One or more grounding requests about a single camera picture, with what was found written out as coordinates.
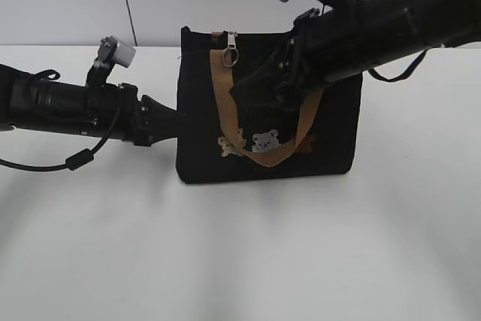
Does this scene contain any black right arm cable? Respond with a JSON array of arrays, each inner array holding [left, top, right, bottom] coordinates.
[[366, 49, 428, 83]]

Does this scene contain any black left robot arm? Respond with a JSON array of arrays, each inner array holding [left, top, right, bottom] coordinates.
[[1, 65, 188, 147]]

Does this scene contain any tan front bag strap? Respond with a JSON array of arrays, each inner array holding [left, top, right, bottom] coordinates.
[[208, 48, 322, 168]]

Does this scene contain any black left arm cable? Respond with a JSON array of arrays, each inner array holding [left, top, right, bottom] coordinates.
[[0, 68, 125, 171]]

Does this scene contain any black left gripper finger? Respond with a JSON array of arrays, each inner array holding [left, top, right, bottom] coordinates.
[[148, 97, 187, 144]]

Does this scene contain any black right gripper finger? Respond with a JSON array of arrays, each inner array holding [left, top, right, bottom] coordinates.
[[229, 44, 292, 110]]

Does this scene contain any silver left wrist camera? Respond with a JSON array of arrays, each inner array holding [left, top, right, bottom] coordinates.
[[93, 36, 136, 70]]

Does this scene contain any silver zipper pull with ring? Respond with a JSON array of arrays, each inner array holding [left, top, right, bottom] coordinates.
[[222, 31, 240, 68]]

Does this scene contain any black canvas tote bag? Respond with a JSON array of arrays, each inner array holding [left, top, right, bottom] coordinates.
[[176, 26, 362, 184]]

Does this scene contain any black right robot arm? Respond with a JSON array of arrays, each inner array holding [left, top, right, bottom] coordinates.
[[229, 0, 480, 109]]

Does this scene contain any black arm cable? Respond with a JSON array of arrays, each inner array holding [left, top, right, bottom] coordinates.
[[0, 68, 125, 171], [366, 49, 428, 83]]

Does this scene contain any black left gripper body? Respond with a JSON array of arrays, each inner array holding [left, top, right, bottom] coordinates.
[[119, 83, 165, 147]]

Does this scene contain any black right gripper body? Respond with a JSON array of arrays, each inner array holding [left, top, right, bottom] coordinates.
[[276, 8, 325, 111]]

